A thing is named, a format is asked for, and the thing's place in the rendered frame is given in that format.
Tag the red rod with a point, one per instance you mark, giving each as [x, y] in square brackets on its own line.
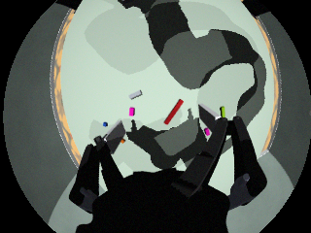
[174, 111]

